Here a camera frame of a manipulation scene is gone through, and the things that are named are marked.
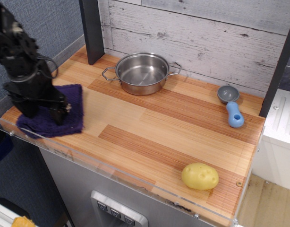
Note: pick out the yellow toy potato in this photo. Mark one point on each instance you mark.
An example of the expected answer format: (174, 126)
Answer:
(200, 176)

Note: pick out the white side cabinet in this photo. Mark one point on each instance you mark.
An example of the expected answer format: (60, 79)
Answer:
(272, 160)

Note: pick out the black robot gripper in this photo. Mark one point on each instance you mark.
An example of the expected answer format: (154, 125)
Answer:
(30, 85)

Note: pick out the dark vertical post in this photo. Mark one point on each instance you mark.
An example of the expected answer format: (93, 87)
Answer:
(277, 76)
(92, 30)

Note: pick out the stainless steel pot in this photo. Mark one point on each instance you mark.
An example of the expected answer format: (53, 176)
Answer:
(142, 73)

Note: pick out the dark left vertical post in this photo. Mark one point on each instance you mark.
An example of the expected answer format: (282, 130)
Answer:
(92, 30)

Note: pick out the clear acrylic table guard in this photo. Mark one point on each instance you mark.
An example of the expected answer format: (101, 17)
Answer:
(133, 149)

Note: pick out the blue grey toy scoop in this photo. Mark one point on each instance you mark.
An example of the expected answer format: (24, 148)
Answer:
(229, 95)

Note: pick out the silver dispenser button panel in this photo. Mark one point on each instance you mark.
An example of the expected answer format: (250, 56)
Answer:
(118, 210)

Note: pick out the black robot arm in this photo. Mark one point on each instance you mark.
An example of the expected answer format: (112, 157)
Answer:
(12, 29)

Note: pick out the dark right vertical post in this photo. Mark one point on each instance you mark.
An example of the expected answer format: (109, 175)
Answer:
(277, 76)

